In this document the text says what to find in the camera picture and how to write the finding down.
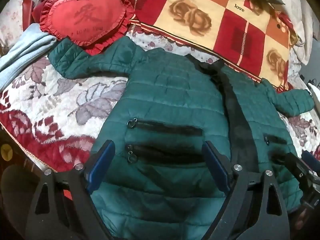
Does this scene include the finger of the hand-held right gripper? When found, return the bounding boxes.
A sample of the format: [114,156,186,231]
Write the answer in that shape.
[301,151,320,174]
[274,152,314,183]

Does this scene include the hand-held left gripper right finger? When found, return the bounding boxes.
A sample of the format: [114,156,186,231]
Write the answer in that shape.
[200,141,290,240]

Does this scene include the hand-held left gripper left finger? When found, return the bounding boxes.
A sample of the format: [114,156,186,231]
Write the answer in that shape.
[25,139,118,240]

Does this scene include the green quilted jacket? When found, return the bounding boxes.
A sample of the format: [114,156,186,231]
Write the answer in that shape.
[48,36,315,240]

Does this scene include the floral bedspread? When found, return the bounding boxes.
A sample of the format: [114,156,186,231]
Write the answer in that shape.
[0,25,320,178]

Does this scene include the yellow round object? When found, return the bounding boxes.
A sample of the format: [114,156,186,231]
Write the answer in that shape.
[0,144,13,163]

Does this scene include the light blue cloth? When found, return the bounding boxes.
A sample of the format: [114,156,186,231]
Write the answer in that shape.
[0,24,58,90]

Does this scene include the white cloth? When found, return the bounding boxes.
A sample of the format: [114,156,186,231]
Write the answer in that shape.
[250,0,316,65]

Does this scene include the red heart-shaped pillow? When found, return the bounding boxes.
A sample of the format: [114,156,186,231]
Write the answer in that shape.
[39,0,135,55]

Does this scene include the checkered rose print blanket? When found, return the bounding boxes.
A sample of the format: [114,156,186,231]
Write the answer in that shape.
[90,0,300,90]

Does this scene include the dark red cloth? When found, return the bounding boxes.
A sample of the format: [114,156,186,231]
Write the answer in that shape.
[22,0,75,27]

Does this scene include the pale floral cloth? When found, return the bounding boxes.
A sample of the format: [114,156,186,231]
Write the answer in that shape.
[0,0,27,47]

